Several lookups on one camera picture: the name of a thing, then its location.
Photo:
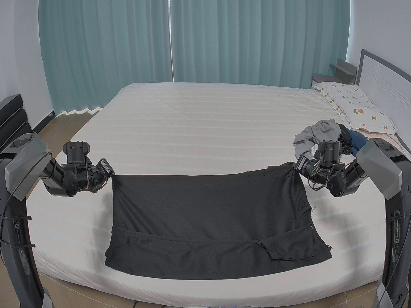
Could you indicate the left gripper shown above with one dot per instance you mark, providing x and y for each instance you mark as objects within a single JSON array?
[{"x": 102, "y": 175}]

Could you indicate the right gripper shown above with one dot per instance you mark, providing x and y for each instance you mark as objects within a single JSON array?
[{"x": 306, "y": 168}]

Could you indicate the black T-shirt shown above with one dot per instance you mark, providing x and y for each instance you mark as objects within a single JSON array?
[{"x": 208, "y": 223}]

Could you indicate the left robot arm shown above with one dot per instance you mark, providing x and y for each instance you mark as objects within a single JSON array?
[{"x": 25, "y": 165}]

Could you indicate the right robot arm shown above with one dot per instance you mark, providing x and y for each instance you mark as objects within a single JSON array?
[{"x": 379, "y": 168}]

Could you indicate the bed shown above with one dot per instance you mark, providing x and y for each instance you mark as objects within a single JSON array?
[{"x": 199, "y": 123}]

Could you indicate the grey garment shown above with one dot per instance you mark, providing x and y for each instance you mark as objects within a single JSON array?
[{"x": 321, "y": 132}]

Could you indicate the black garment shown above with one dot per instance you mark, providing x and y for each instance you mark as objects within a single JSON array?
[{"x": 345, "y": 136}]

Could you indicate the dark blue garment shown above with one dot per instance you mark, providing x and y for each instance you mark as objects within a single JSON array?
[{"x": 358, "y": 141}]

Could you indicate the white printed pillow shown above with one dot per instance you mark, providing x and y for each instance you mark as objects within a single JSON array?
[{"x": 356, "y": 104}]

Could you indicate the grey bedside table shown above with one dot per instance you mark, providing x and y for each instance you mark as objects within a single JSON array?
[{"x": 340, "y": 72}]

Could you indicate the black chest of drawers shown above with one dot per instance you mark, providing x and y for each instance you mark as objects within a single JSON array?
[{"x": 11, "y": 120}]

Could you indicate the blue-green curtain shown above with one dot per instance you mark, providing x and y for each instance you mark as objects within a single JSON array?
[
  {"x": 102, "y": 43},
  {"x": 257, "y": 30}
]

